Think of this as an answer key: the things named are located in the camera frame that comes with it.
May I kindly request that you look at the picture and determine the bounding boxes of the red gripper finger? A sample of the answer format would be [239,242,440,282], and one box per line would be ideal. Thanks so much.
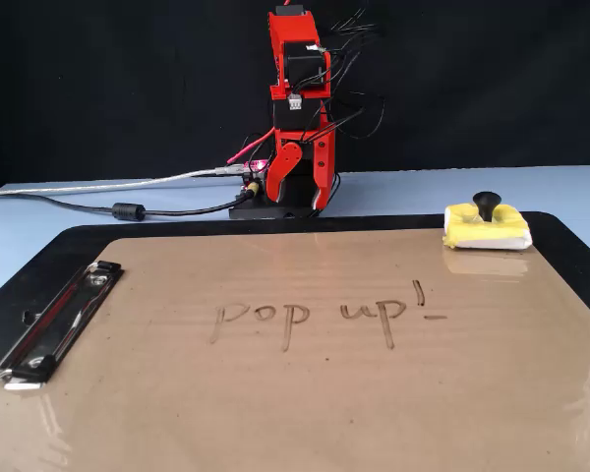
[309,131,336,211]
[266,142,305,204]

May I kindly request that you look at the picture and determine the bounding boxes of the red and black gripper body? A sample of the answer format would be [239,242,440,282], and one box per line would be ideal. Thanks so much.
[270,96,336,148]

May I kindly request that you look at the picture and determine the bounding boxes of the yellow white sponge black knob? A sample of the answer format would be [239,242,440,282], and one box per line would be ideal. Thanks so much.
[441,191,533,252]

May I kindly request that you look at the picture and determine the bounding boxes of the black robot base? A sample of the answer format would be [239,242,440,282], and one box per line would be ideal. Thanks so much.
[228,169,341,221]

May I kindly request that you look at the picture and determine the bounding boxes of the pink lit controller board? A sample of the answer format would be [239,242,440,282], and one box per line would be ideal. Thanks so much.
[242,157,272,177]

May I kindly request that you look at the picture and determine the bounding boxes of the brown clipboard with black edge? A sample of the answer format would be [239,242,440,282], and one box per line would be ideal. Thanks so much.
[0,210,590,472]

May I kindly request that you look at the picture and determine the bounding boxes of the metal clipboard clip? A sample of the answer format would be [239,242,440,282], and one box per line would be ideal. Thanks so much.
[0,260,126,392]

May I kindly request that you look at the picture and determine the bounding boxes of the pink wire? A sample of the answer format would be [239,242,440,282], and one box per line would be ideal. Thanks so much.
[225,128,277,165]

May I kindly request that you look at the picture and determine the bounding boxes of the black power cable with ferrite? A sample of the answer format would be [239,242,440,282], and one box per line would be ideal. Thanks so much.
[9,180,265,222]

